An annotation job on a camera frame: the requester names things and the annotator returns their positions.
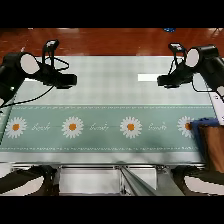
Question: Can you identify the brown garment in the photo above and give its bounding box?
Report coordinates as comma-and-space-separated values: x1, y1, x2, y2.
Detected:
199, 124, 224, 174

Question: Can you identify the blue garment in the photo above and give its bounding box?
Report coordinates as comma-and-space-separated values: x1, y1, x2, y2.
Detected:
190, 117, 222, 162

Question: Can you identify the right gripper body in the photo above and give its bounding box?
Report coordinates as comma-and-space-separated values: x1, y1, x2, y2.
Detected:
156, 66, 195, 90

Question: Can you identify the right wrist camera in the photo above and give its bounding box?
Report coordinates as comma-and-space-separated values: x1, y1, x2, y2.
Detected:
167, 41, 188, 73

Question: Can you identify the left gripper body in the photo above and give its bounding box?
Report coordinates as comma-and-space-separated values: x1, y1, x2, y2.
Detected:
42, 70, 78, 90

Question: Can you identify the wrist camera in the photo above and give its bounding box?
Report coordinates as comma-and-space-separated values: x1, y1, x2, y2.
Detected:
41, 38, 61, 74
167, 41, 188, 73

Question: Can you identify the silver frame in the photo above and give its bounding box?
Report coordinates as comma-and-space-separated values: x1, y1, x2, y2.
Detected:
0, 161, 224, 197

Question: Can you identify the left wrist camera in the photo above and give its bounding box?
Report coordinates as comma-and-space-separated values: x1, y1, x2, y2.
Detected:
41, 38, 61, 74

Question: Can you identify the black cable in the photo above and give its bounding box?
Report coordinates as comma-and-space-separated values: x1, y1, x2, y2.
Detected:
191, 73, 216, 94
0, 83, 57, 109

